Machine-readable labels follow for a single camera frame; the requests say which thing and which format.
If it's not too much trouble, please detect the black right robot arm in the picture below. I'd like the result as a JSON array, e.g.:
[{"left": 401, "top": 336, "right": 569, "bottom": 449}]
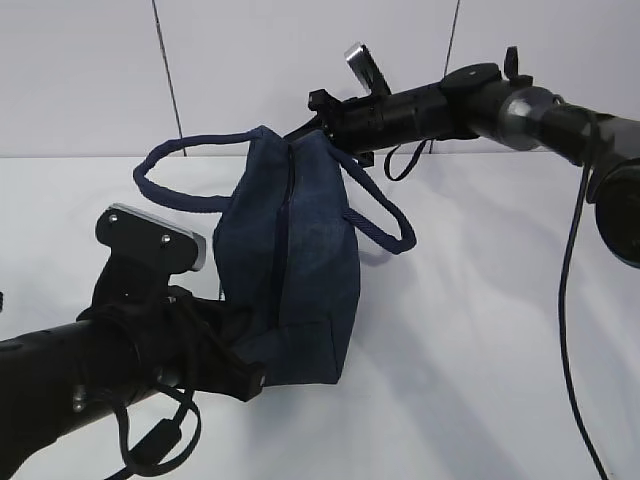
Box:
[{"left": 287, "top": 43, "right": 639, "bottom": 267}]

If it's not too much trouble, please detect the dark left arm cable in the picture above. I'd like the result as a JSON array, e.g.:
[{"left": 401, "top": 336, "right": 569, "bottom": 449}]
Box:
[{"left": 84, "top": 384, "right": 202, "bottom": 480}]

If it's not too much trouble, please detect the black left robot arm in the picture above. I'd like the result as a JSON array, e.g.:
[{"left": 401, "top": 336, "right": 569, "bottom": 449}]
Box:
[{"left": 1, "top": 287, "right": 265, "bottom": 479}]

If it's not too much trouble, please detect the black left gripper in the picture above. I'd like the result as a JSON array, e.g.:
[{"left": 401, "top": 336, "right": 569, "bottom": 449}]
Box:
[{"left": 134, "top": 287, "right": 268, "bottom": 401}]

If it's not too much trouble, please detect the dark blue lunch bag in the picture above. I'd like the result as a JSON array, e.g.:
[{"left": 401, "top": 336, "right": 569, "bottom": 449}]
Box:
[{"left": 133, "top": 126, "right": 416, "bottom": 386}]

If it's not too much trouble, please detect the dark arm cable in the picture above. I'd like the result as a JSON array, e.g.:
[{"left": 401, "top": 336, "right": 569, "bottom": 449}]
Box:
[
  {"left": 84, "top": 384, "right": 202, "bottom": 480},
  {"left": 384, "top": 112, "right": 611, "bottom": 480}
]

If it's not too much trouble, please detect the dark right arm cable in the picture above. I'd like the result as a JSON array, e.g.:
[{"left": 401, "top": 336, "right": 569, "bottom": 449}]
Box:
[{"left": 384, "top": 112, "right": 611, "bottom": 480}]

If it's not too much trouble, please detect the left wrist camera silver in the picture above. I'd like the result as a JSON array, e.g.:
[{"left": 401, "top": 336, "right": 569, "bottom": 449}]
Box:
[{"left": 92, "top": 203, "right": 206, "bottom": 307}]

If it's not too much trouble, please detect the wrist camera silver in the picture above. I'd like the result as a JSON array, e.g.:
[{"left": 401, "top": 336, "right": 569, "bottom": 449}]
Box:
[
  {"left": 344, "top": 42, "right": 391, "bottom": 96},
  {"left": 92, "top": 203, "right": 206, "bottom": 307}
]

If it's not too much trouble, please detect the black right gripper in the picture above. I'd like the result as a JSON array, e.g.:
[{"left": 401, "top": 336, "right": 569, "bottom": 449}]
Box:
[{"left": 283, "top": 89, "right": 374, "bottom": 168}]

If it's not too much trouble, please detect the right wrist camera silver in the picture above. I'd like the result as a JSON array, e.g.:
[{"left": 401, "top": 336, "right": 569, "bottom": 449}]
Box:
[{"left": 344, "top": 42, "right": 391, "bottom": 96}]

